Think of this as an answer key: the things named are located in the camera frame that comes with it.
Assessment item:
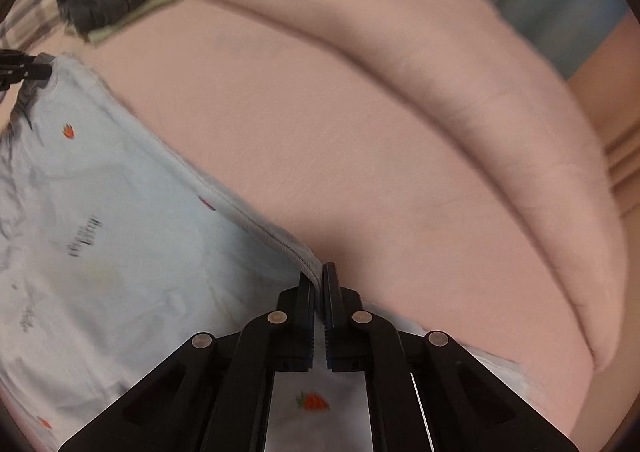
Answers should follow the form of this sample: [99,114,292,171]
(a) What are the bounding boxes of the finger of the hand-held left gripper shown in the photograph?
[0,50,54,88]

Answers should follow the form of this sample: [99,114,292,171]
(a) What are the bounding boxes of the pink bed sheet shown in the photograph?
[0,0,603,452]

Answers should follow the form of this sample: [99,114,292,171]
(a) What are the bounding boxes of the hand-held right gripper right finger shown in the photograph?
[322,262,581,452]

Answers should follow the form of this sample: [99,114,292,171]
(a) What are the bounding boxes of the light blue printed pants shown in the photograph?
[0,52,526,452]

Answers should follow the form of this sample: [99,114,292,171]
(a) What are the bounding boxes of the pale green folded cloth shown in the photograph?
[87,0,187,45]

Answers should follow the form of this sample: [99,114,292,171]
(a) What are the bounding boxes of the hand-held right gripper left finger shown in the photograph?
[57,271,317,452]

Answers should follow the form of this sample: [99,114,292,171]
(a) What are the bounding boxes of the pink duvet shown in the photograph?
[187,0,627,375]

